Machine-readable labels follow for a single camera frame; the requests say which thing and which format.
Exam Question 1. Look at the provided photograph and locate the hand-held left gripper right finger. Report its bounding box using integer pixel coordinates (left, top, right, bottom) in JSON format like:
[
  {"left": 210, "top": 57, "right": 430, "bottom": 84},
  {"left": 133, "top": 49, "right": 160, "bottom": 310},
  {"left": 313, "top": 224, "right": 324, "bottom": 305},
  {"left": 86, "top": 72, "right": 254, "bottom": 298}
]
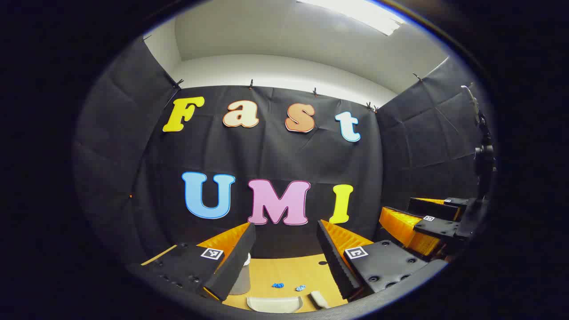
[{"left": 317, "top": 219, "right": 449, "bottom": 302}]

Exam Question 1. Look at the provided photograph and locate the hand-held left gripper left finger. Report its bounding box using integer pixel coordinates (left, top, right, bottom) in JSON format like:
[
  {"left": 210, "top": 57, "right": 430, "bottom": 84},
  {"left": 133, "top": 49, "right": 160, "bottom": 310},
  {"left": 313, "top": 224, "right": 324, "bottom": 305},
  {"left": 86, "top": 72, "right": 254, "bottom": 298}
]
[{"left": 127, "top": 222, "right": 257, "bottom": 303}]

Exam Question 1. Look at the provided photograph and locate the grey garbage bin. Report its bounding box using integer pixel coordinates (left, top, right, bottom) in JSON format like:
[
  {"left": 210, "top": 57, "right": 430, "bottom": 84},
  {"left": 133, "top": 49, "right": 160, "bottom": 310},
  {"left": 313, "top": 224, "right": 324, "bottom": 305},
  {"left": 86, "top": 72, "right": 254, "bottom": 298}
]
[{"left": 229, "top": 252, "right": 252, "bottom": 296}]

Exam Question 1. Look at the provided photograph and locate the small grey broom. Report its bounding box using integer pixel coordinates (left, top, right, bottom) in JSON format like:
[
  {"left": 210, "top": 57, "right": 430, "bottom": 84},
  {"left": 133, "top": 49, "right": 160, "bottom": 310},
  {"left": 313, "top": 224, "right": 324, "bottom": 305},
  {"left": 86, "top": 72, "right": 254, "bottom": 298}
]
[{"left": 309, "top": 291, "right": 330, "bottom": 310}]

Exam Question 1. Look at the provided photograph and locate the grey dustpan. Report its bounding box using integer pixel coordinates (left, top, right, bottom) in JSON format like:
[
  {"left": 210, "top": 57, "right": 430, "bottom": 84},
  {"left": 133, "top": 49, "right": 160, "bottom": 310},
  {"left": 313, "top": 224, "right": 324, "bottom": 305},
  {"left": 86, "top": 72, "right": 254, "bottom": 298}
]
[{"left": 246, "top": 296, "right": 304, "bottom": 314}]

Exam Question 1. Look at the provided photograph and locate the wooden desktop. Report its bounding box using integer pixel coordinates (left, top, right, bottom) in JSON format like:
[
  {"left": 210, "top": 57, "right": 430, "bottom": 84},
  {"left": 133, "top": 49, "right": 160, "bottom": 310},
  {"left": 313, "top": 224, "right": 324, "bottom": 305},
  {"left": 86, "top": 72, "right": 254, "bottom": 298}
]
[{"left": 141, "top": 244, "right": 352, "bottom": 314}]

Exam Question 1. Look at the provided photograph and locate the black backdrop cloth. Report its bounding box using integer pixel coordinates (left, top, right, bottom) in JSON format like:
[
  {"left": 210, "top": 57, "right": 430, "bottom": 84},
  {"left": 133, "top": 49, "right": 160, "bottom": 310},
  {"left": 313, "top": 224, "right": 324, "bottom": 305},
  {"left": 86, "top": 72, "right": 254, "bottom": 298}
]
[{"left": 73, "top": 38, "right": 489, "bottom": 267}]

